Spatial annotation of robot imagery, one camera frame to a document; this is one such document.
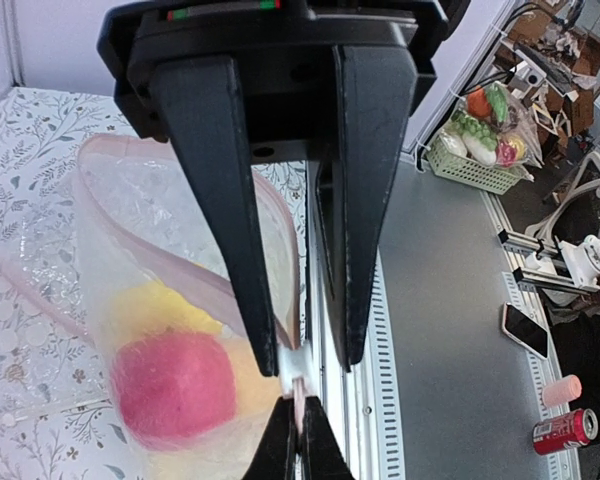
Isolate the yellow plush peach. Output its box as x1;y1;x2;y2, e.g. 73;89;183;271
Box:
220;338;281;418

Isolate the red plush tomato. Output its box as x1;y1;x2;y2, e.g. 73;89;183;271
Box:
111;332;237;450

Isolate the pink dotted zip bag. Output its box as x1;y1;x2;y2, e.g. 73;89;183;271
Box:
71;135;281;479

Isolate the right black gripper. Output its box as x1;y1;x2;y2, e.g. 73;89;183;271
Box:
97;1;468;157

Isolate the pink smartphone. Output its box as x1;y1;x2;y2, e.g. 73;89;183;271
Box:
501;303;549;360

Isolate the yellow plush lemon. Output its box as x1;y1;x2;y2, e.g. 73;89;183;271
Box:
106;281;223;348

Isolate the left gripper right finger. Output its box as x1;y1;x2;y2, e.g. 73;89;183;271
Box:
301;396;352;480

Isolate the right aluminium frame post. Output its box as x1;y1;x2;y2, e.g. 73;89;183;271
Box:
0;0;26;87

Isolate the crinkled clear zip bag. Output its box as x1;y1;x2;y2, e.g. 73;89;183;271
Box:
0;185;107;429

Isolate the floral tablecloth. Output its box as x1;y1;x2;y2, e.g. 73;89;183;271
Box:
0;89;295;479

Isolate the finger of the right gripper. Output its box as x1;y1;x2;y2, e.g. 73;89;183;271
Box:
315;46;417;371
150;56;278;377

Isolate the pink cup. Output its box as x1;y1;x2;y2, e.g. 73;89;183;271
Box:
541;374;582;408

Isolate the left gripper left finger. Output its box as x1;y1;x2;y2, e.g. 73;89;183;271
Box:
242;397;297;480

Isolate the red soda can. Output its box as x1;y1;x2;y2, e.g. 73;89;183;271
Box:
532;409;599;455

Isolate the green basket of toys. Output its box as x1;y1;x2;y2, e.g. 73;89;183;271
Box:
423;81;543;195

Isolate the front aluminium rail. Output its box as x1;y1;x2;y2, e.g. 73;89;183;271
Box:
299;149;581;480

